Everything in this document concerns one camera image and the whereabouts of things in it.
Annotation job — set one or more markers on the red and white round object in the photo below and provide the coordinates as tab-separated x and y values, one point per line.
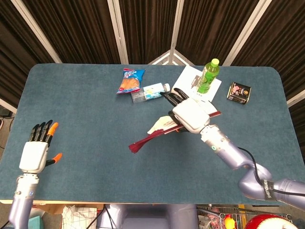
267	223

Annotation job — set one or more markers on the teal box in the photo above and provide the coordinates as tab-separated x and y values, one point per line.
35	223

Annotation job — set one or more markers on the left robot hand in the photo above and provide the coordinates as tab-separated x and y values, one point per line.
33	155

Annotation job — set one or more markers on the white paper sheet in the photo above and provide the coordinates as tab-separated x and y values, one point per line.
186	78

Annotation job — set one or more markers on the yellow toy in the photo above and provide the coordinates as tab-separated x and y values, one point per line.
229	221

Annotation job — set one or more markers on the red and white folding fan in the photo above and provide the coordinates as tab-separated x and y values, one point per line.
143	144

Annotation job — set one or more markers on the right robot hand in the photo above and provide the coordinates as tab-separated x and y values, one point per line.
190	114

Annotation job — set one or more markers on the small dark box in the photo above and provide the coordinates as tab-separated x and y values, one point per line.
238	93

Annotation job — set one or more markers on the brown folding screen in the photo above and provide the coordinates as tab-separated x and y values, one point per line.
83	28

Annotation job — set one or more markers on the clear bottle with blue label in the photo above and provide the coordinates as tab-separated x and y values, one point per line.
147	94

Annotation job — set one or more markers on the green tea bottle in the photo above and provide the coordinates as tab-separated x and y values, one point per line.
208	76

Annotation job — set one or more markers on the blue felt table cover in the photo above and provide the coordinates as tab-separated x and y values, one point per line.
95	143

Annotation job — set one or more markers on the purple grey robot torso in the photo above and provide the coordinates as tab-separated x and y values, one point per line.
147	217

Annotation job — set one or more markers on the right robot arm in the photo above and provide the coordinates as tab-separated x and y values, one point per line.
228	148

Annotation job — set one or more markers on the white checked cloth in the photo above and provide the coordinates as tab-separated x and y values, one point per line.
78	218

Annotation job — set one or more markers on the blue and red snack bag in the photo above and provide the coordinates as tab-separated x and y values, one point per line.
129	82

